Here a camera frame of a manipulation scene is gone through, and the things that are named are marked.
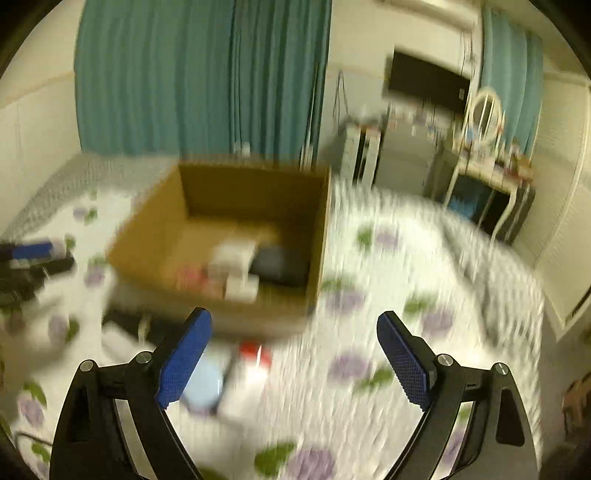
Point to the dark blue pouch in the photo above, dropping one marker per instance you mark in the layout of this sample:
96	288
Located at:
279	267

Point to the white narrow shelf cabinet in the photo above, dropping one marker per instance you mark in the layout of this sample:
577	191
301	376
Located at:
358	150

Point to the blue storage bin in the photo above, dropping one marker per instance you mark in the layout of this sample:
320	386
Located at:
463	206

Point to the pink packet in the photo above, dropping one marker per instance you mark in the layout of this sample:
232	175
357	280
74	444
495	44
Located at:
196	279

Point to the floral printed blanket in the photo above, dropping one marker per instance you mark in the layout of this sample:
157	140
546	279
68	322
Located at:
323	392

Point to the small white carton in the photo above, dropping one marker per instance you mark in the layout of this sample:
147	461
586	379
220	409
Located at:
240	288

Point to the white dressing table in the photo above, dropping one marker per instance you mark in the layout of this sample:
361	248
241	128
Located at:
503	182

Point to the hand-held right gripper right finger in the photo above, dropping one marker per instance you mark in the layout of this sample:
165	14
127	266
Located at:
406	364

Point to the teal curtain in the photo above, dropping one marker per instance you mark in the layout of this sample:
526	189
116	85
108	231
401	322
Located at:
277	78
510	78
152	78

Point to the black wall television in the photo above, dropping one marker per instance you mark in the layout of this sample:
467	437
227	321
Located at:
425	78

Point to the brown object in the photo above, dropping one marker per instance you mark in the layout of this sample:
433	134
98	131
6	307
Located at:
577	404

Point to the white bottle with red cap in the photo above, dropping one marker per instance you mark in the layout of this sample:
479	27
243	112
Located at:
247	383

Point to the white mesh bed rail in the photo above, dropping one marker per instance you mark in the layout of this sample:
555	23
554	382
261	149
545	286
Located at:
60	187

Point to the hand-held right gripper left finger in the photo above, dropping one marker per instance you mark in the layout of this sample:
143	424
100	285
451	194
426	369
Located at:
184	357

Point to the brown cardboard box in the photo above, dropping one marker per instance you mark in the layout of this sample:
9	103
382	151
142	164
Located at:
152	230

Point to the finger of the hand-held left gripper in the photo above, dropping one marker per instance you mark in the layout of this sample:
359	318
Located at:
30	249
44	268

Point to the white oval vanity mirror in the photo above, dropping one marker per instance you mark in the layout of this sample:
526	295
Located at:
485	115

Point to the black flat object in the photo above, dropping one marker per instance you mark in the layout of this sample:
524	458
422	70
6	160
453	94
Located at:
122	319

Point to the light blue round container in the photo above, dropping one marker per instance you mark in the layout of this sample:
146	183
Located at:
203	383

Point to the white wardrobe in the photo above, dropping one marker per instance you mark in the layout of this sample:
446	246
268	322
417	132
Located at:
565	194

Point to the grey cabinet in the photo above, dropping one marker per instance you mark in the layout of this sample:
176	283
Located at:
406	159

